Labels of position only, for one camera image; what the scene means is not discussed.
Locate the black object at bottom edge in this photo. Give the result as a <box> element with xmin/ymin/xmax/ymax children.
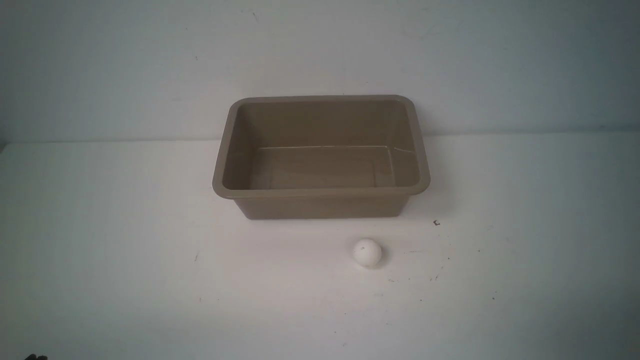
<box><xmin>25</xmin><ymin>353</ymin><xmax>48</xmax><ymax>360</ymax></box>

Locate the white ping-pong ball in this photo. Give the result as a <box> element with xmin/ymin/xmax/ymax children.
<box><xmin>352</xmin><ymin>238</ymin><xmax>383</xmax><ymax>268</ymax></box>

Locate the brown plastic storage bin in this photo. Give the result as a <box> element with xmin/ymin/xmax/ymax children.
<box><xmin>212</xmin><ymin>95</ymin><xmax>431</xmax><ymax>220</ymax></box>

